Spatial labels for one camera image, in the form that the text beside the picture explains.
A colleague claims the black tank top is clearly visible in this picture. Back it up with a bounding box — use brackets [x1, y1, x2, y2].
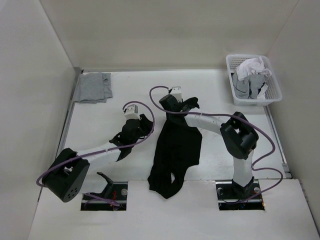
[147, 113, 203, 199]

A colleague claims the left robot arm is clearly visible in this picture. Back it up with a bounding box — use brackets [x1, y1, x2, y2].
[36, 114, 155, 207]

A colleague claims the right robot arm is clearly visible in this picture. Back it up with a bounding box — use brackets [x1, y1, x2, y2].
[159, 94, 259, 198]

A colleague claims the folded grey tank top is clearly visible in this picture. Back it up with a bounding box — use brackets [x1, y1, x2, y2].
[72, 72, 113, 104]

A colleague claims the grey crumpled garment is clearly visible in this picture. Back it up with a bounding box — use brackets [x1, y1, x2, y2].
[232, 73, 268, 100]

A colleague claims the white crumpled garment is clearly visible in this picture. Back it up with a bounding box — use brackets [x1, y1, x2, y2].
[236, 56, 272, 81]

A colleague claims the white plastic laundry basket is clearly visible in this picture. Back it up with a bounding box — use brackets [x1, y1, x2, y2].
[225, 54, 283, 106]

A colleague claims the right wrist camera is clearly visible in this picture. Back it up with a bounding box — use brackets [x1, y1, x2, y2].
[168, 86, 183, 103]

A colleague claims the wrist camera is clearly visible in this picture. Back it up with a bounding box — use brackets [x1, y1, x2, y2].
[168, 86, 183, 103]
[124, 104, 140, 120]

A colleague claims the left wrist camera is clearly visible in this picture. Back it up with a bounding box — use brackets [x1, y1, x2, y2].
[124, 104, 140, 120]

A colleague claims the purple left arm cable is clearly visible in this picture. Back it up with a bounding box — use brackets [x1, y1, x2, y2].
[36, 101, 156, 187]

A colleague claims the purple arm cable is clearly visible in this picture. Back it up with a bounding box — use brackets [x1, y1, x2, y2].
[36, 101, 156, 187]
[149, 85, 284, 201]

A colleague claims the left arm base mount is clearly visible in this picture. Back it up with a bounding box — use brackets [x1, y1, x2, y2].
[80, 172, 129, 212]

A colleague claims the aluminium table edge rail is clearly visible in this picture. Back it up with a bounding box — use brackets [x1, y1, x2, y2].
[52, 67, 83, 162]

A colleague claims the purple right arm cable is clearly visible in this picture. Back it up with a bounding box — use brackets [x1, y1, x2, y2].
[149, 85, 284, 201]

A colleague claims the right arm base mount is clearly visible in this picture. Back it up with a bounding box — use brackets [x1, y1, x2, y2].
[215, 180, 265, 211]

